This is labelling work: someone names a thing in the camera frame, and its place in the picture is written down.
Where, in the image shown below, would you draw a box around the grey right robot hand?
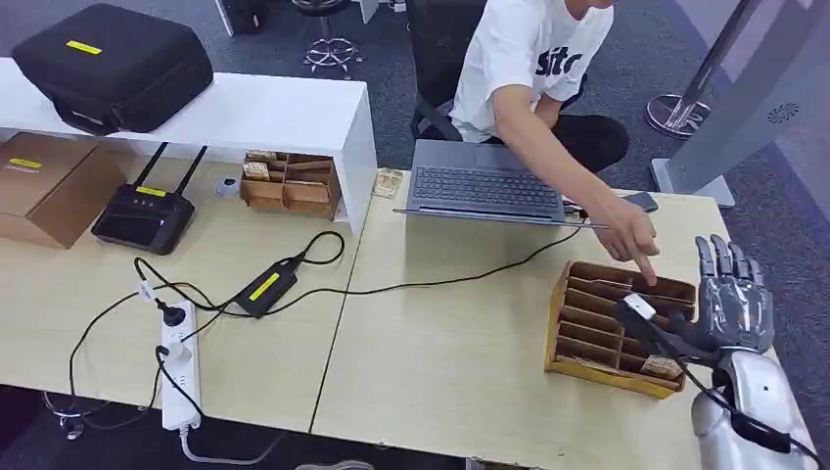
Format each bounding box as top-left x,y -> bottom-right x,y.
662,234 -> 777,362

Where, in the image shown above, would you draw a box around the person's right hand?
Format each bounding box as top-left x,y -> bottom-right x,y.
591,197 -> 662,287

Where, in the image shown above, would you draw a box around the dark card with white end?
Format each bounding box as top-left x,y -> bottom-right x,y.
616,293 -> 677,354

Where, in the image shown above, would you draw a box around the black external drive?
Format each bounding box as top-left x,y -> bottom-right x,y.
621,191 -> 660,214

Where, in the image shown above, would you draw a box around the printed card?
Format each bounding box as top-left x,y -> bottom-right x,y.
638,354 -> 686,382

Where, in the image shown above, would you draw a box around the wooden card sorting box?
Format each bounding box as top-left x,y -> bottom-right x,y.
544,260 -> 698,400

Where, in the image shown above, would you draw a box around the grey laptop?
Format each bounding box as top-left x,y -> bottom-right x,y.
392,139 -> 611,230

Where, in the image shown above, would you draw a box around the grey display stand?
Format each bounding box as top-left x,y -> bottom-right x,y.
650,0 -> 830,209

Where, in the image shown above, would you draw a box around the person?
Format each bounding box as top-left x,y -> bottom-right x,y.
418,0 -> 662,287

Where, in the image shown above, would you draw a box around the pack of cards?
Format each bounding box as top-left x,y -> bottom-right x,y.
372,168 -> 404,200

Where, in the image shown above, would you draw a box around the small wooden compartment box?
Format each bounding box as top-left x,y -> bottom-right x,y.
239,150 -> 344,222

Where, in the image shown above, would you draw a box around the chrome stool base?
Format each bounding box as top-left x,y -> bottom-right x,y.
290,0 -> 366,73

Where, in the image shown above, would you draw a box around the black power adapter yellow label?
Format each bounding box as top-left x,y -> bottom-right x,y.
233,258 -> 300,320

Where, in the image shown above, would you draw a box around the white desk shelf riser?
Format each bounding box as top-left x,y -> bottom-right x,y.
0,57 -> 380,236

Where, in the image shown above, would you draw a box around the black box on floor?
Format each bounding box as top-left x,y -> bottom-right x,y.
215,0 -> 268,37

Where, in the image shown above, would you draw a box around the white power strip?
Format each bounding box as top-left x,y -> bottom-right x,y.
160,299 -> 203,433

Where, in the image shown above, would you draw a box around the black router with antennas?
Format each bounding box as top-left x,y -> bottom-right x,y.
91,142 -> 209,257

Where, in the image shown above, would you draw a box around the black carrying case yellow label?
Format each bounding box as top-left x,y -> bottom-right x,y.
11,3 -> 215,136

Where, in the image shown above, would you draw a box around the brown cardboard box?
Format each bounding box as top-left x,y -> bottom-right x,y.
0,132 -> 127,251

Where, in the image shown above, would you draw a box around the chrome stanchion post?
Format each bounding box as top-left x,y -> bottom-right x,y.
644,0 -> 763,140

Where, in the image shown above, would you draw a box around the black laptop power cable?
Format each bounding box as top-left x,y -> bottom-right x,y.
180,220 -> 588,344

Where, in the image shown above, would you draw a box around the black adapter mains cable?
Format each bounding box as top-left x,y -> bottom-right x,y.
132,257 -> 254,329

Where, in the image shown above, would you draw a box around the black cable with plug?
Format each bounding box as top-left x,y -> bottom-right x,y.
154,345 -> 206,420

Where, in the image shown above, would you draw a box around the white power strip cable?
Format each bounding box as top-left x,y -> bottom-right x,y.
178,424 -> 287,467

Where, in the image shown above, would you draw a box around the thin black cable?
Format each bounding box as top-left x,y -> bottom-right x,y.
67,283 -> 163,433

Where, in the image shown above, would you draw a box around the grey cables on floor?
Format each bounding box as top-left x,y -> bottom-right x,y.
39,391 -> 109,443

